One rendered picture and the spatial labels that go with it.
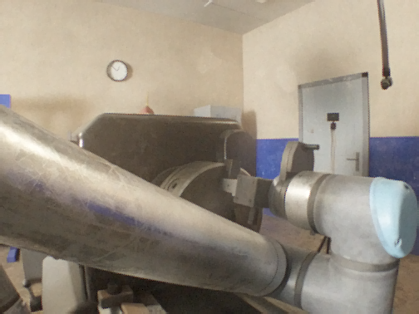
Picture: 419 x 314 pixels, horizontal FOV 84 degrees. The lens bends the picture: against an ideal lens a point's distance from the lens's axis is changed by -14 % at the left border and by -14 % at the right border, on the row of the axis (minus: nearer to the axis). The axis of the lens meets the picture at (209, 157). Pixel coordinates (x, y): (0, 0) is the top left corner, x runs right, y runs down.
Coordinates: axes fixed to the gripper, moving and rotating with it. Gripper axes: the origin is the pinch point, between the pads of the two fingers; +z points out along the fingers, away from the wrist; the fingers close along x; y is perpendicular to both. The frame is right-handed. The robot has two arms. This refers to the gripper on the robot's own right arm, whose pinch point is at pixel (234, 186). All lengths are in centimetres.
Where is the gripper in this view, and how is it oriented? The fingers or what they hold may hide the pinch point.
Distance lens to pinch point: 56.4
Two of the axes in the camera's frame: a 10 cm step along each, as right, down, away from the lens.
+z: -5.4, -0.4, 8.4
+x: 8.3, 1.6, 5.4
